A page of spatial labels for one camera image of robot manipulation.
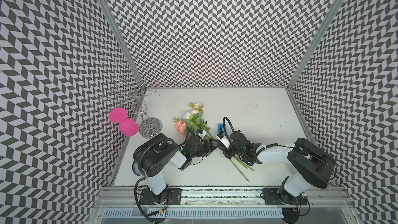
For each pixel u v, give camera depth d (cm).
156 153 50
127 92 102
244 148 68
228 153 77
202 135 85
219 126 91
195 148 71
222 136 76
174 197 72
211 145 79
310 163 46
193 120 97
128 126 74
